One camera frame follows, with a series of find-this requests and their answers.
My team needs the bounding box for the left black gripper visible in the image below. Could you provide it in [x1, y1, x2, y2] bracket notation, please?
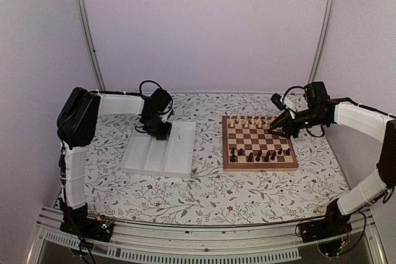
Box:
[144, 114, 173, 140]

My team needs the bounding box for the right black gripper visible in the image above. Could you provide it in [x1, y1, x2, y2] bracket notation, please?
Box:
[268, 108, 327, 139]

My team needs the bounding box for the dark chess rook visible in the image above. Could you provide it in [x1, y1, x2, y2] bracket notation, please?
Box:
[263, 151, 271, 162]

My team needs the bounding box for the wooden chess board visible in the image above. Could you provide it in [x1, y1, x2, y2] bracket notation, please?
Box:
[222, 116, 298, 172]

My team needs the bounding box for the white plastic tray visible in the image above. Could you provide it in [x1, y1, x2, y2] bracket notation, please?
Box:
[121, 121, 196, 178]

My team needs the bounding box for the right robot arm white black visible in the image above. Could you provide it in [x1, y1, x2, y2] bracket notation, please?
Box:
[269, 81, 395, 237]

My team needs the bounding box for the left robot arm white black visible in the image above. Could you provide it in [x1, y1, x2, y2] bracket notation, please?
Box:
[56, 86, 173, 211]

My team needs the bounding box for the floral table cloth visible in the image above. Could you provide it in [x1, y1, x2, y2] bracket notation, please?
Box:
[63, 93, 348, 225]

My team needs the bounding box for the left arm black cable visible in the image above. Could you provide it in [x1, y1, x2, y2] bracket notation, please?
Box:
[138, 80, 170, 98]

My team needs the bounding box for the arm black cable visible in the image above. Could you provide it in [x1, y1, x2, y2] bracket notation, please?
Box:
[283, 84, 307, 104]
[138, 80, 170, 98]

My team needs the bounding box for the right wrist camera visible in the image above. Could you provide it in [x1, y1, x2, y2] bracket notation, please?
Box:
[270, 93, 296, 117]

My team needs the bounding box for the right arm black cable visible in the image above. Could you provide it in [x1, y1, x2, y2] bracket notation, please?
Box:
[283, 84, 307, 104]

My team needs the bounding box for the aluminium front rail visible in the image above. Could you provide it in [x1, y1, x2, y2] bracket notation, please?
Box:
[27, 207, 391, 263]

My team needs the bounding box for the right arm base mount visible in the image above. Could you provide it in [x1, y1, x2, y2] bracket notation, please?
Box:
[295, 219, 352, 258]

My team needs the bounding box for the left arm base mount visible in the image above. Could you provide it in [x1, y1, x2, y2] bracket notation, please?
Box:
[60, 213, 114, 242]

